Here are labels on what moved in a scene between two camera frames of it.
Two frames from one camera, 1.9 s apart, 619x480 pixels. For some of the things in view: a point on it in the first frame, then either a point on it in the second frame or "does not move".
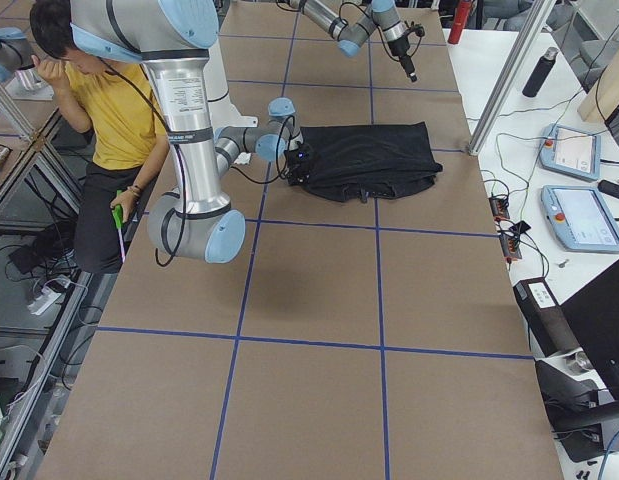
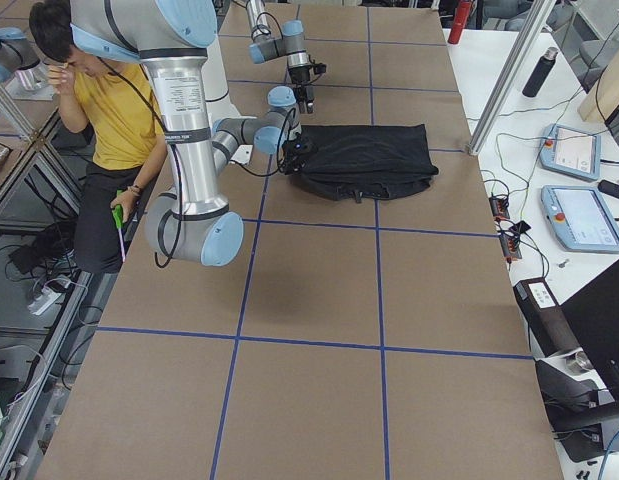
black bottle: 540,72 does not move
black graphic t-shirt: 381,161 does not move
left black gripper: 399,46 -> 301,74
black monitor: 598,316 does not move
